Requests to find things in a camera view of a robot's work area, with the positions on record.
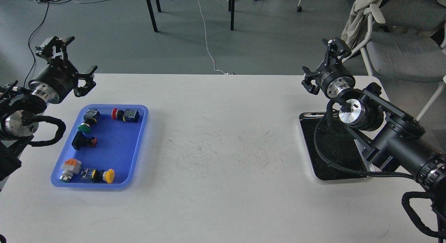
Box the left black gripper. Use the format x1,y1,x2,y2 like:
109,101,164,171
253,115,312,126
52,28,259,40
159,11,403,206
28,36,98,104

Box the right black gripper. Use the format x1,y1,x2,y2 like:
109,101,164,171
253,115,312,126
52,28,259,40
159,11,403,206
301,38,356,99

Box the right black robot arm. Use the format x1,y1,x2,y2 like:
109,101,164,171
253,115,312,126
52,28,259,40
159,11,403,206
302,38,446,242

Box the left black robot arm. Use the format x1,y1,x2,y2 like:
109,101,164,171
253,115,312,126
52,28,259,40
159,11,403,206
0,36,98,181

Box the beige jacket on chair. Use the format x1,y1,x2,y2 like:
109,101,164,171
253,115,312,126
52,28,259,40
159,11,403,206
341,0,382,49

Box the blue plastic tray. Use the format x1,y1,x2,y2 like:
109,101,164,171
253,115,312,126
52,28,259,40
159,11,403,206
51,104,149,189

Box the steel tray with black liner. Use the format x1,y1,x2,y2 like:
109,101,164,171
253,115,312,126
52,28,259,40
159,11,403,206
299,112,374,183

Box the grey office chair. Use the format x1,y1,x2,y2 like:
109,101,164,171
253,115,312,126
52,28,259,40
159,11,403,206
352,0,445,121

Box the black table leg left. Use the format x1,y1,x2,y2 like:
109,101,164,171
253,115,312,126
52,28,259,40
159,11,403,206
146,0,162,33

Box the black table leg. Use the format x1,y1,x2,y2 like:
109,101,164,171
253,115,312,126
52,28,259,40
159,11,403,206
228,0,236,31
146,0,162,33

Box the black table leg right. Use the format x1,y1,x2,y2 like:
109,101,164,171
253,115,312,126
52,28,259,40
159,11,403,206
228,0,236,31

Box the black floor cable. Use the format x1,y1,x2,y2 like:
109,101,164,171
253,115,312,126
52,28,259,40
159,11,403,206
23,2,51,87

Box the green push button switch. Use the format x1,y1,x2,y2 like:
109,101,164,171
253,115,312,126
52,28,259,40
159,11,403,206
77,108,100,134

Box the black push button switch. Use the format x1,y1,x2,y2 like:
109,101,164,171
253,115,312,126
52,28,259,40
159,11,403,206
71,131,98,150

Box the red emergency stop switch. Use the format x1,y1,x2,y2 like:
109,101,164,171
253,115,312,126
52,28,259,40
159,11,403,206
111,108,140,123

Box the silver orange push button switch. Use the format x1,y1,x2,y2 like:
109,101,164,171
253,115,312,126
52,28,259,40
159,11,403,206
59,158,82,183

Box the yellow push button switch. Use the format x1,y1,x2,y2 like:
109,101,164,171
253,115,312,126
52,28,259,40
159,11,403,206
80,167,115,184

